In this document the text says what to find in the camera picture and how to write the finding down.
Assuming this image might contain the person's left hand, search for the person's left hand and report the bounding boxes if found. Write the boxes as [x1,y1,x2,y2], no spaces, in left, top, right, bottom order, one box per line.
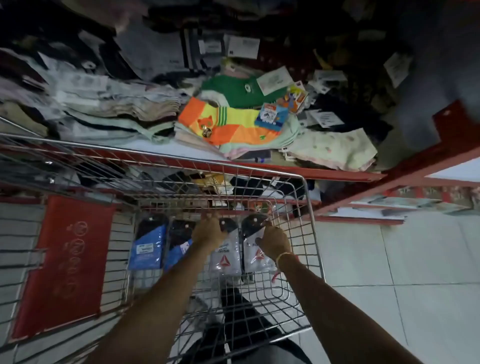
[192,213,230,253]

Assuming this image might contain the person's right hand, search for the person's right hand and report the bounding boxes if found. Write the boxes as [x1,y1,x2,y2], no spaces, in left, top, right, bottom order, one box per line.
[256,223,293,262]

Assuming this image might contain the white sock packet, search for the white sock packet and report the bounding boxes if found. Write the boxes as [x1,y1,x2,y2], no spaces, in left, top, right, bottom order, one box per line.
[208,217,243,278]
[240,214,279,274]

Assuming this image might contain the person's left forearm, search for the person's left forearm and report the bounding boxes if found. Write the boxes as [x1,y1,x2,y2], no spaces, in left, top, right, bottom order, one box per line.
[84,240,223,364]

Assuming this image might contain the person's right forearm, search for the person's right forearm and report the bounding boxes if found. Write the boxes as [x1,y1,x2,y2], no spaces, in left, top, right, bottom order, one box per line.
[277,254,425,364]

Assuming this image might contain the orange thread wristband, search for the orange thread wristband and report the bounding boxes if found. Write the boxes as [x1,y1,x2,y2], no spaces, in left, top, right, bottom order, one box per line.
[271,251,301,284]

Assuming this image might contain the dark blue sock packet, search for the dark blue sock packet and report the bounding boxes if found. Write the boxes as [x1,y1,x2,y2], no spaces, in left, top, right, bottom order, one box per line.
[163,219,198,273]

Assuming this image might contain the mixed socks heap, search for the mixed socks heap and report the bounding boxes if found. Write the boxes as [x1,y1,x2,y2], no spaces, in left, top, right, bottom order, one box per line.
[75,165,323,211]

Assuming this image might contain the light blue sock packet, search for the light blue sock packet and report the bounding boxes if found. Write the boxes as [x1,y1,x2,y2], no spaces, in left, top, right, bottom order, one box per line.
[127,215,169,272]

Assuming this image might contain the pale green folded socks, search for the pale green folded socks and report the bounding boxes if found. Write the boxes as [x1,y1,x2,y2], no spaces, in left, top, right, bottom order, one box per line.
[174,119,301,161]

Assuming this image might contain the person's black trousers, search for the person's black trousers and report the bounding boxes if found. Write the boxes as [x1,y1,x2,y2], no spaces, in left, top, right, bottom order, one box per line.
[179,286,313,364]

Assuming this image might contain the red metal shelf rack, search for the red metal shelf rack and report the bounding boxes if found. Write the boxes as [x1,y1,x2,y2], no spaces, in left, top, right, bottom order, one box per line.
[0,99,480,228]

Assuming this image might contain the orange and yellow socks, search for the orange and yellow socks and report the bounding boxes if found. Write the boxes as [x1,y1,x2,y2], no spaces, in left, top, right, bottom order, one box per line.
[177,96,286,146]

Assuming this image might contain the pale dotted socks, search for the pale dotted socks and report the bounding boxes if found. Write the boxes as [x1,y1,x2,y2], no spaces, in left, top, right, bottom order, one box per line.
[288,127,379,173]

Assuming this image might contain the blue sock card label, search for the blue sock card label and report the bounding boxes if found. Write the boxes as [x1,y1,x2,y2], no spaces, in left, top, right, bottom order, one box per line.
[254,103,290,132]

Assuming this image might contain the white paper tag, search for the white paper tag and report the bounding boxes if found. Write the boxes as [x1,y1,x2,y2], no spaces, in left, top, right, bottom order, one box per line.
[256,66,293,97]
[226,35,261,60]
[305,108,345,128]
[383,51,413,89]

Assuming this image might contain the cartoon print sock packet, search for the cartoon print sock packet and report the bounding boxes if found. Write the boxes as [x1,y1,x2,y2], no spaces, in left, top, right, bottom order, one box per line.
[276,84,309,114]

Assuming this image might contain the pile of pastel socks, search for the pile of pastel socks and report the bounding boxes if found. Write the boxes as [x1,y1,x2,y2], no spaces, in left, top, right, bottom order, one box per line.
[0,48,189,145]

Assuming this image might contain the red plastic cart flap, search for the red plastic cart flap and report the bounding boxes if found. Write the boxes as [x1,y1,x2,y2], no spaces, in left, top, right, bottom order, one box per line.
[10,194,117,343]

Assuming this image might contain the black and white striped socks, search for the black and white striped socks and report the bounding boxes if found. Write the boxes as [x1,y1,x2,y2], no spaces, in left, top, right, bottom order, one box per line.
[179,28,211,74]

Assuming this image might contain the pile of dark socks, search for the pile of dark socks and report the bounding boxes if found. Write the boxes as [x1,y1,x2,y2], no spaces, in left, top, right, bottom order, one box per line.
[259,0,424,132]

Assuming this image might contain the metal wire shopping cart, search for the metal wire shopping cart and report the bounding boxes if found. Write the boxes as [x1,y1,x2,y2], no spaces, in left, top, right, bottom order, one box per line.
[0,116,326,364]

